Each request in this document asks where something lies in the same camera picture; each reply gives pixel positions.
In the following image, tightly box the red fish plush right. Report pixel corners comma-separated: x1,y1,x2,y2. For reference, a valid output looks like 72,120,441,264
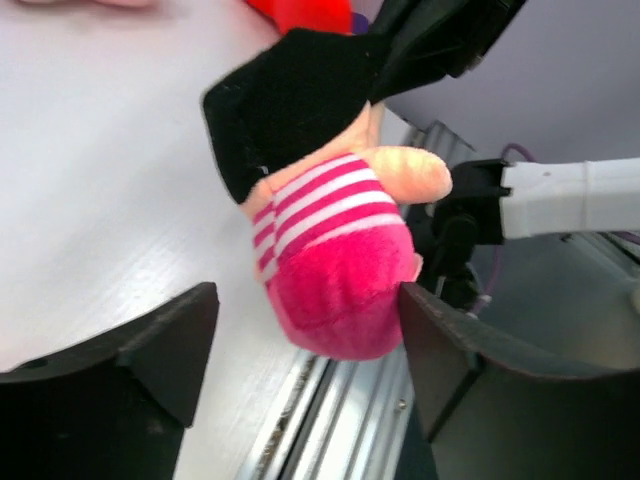
246,0,369,34

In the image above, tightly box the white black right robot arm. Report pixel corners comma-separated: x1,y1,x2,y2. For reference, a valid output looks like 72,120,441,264
369,1,639,295

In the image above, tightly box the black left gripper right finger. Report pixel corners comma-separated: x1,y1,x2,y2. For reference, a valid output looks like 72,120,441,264
399,283,639,479

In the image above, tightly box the pink pig plush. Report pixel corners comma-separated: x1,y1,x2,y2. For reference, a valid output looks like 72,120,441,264
13,0,164,14

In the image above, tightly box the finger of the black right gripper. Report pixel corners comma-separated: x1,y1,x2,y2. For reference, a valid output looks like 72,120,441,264
370,0,525,103

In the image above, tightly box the boy doll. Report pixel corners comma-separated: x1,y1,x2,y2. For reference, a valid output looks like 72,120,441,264
202,28,452,360

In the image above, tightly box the aluminium mounting rail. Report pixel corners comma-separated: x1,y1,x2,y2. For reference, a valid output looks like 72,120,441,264
239,123,639,479

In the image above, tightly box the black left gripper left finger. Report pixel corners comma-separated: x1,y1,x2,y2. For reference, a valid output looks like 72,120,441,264
1,282,219,480

